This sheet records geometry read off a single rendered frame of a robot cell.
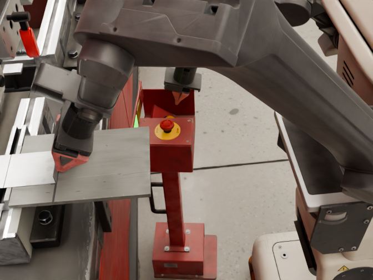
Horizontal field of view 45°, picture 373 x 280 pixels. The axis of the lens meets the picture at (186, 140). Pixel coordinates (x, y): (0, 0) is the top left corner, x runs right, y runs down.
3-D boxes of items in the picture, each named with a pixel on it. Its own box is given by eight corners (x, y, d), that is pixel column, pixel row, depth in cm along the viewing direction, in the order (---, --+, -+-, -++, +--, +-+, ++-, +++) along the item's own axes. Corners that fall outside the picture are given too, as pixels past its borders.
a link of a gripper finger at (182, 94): (161, 92, 133) (167, 68, 127) (185, 97, 134) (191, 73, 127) (159, 108, 129) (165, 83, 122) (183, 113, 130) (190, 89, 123)
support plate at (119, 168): (151, 196, 85) (150, 194, 84) (9, 209, 84) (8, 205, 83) (149, 129, 97) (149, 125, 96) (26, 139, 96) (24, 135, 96)
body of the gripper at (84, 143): (53, 149, 80) (66, 122, 75) (60, 110, 86) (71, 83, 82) (89, 159, 82) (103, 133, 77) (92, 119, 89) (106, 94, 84)
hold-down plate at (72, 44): (83, 73, 130) (81, 65, 128) (64, 75, 130) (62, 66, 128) (91, 18, 151) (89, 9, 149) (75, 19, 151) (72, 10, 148)
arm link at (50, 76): (101, 123, 69) (120, 71, 71) (27, 95, 66) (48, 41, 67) (90, 126, 81) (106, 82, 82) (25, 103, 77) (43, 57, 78)
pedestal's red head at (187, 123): (192, 173, 131) (191, 129, 118) (138, 172, 132) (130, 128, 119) (195, 124, 144) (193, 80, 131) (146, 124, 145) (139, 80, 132)
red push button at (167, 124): (174, 137, 125) (173, 128, 122) (160, 137, 125) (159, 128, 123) (175, 127, 128) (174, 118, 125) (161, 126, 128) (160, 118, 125)
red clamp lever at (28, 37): (41, 58, 89) (26, 14, 82) (20, 60, 89) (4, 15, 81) (43, 53, 90) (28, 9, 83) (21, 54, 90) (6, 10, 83)
